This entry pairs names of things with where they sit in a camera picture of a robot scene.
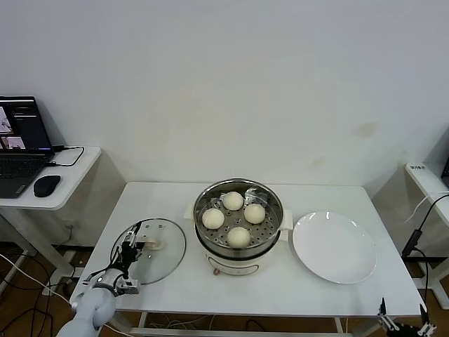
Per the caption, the white round plate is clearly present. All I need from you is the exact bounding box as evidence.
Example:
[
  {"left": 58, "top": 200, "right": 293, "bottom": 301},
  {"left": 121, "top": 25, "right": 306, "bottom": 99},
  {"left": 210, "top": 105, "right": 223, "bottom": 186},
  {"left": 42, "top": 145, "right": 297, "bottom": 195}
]
[{"left": 292, "top": 210, "right": 378, "bottom": 284}]

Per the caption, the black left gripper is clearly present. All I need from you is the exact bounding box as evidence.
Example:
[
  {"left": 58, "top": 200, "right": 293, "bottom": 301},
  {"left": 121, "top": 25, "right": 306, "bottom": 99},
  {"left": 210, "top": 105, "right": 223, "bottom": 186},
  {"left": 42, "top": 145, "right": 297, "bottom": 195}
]
[{"left": 115, "top": 220, "right": 147, "bottom": 273}]

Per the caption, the black laptop cable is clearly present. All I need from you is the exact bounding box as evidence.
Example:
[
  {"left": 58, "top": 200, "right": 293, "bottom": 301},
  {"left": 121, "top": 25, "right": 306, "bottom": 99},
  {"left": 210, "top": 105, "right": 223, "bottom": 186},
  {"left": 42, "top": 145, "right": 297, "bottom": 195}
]
[{"left": 44, "top": 144, "right": 85, "bottom": 168}]

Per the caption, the black computer mouse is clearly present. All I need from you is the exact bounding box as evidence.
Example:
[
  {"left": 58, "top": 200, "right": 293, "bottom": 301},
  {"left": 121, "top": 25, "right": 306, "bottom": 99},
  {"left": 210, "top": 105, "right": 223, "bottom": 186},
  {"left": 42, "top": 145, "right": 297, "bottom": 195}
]
[{"left": 32, "top": 173, "right": 62, "bottom": 198}]

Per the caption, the black laptop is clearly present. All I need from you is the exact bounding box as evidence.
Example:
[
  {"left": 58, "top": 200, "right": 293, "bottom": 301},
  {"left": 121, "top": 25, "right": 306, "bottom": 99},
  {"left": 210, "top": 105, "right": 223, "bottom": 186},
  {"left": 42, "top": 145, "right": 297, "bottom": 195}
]
[{"left": 0, "top": 95, "right": 55, "bottom": 200}]

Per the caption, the glass pot lid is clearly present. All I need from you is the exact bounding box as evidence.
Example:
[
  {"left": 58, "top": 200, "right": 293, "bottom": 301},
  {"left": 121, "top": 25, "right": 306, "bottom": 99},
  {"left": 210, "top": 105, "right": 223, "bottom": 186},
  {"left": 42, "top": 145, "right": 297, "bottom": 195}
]
[{"left": 110, "top": 217, "right": 187, "bottom": 285}]

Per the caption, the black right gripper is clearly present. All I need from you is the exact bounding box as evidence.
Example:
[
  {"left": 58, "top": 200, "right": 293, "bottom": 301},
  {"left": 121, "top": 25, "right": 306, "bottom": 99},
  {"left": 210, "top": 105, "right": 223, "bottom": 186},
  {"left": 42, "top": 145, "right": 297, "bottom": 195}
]
[{"left": 376, "top": 297, "right": 438, "bottom": 337}]

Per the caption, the white table frame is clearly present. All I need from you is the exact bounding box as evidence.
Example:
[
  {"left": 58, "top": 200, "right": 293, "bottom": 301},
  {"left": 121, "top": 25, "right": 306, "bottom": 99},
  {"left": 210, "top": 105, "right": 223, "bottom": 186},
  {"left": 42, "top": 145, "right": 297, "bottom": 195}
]
[{"left": 112, "top": 310, "right": 355, "bottom": 337}]

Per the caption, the black cable with adapter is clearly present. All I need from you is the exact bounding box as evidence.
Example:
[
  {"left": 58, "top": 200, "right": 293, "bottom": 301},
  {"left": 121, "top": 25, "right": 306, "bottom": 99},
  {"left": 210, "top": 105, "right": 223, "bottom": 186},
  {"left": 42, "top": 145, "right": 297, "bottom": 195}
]
[{"left": 401, "top": 194, "right": 449, "bottom": 310}]

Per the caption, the cream electric pot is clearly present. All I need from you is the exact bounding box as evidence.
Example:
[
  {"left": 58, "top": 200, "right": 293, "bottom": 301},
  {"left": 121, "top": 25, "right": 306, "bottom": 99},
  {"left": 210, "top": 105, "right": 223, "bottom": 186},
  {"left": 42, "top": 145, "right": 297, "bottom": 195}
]
[{"left": 194, "top": 227, "right": 281, "bottom": 277}]

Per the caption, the white side desk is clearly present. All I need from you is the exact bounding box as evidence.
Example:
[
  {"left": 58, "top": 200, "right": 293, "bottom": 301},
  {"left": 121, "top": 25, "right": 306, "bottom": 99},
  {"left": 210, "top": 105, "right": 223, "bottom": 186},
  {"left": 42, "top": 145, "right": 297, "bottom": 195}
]
[{"left": 0, "top": 145, "right": 127, "bottom": 298}]

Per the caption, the steel steamer basket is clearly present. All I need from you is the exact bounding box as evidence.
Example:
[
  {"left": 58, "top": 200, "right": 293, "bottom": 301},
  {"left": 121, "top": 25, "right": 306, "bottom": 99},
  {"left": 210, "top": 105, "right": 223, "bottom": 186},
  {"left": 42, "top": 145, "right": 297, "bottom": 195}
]
[{"left": 182, "top": 178, "right": 294, "bottom": 251}]

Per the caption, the long white floor cable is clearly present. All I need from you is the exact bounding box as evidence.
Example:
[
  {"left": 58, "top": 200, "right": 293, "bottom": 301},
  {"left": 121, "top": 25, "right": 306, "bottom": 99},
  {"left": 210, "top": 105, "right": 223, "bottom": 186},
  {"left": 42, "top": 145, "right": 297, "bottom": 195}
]
[{"left": 0, "top": 252, "right": 73, "bottom": 303}]

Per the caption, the thin white cable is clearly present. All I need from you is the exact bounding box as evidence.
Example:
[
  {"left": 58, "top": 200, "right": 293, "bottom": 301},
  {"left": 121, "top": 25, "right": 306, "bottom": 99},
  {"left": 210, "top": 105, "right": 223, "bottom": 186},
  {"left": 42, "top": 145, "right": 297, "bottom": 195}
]
[{"left": 403, "top": 191, "right": 449, "bottom": 224}]

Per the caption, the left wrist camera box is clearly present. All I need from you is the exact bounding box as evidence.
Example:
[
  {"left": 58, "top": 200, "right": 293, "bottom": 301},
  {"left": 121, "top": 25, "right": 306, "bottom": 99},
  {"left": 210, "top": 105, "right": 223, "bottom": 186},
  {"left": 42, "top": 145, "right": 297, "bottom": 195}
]
[{"left": 116, "top": 279, "right": 141, "bottom": 296}]

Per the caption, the white steamed baozi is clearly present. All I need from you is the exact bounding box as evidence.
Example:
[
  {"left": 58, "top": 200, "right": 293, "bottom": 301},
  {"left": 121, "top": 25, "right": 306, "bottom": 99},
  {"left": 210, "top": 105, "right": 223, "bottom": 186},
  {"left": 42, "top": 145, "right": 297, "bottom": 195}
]
[
  {"left": 201, "top": 207, "right": 225, "bottom": 229},
  {"left": 243, "top": 203, "right": 267, "bottom": 225},
  {"left": 227, "top": 226, "right": 252, "bottom": 249},
  {"left": 222, "top": 191, "right": 244, "bottom": 211}
]

